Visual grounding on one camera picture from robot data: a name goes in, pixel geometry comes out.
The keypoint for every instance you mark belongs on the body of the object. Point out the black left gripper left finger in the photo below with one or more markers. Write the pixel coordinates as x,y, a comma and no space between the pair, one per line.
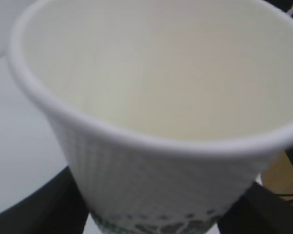
55,208

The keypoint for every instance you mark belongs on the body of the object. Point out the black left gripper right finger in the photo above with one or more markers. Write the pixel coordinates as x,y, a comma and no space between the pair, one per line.
258,211

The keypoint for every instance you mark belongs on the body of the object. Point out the white paper cup green logo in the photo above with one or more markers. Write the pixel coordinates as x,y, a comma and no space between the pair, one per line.
166,110

